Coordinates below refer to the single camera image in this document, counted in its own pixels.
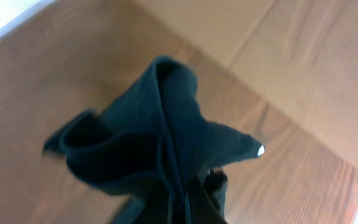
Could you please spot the black t-shirt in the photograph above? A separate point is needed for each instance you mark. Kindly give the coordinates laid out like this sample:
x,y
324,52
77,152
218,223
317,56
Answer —
x,y
153,144

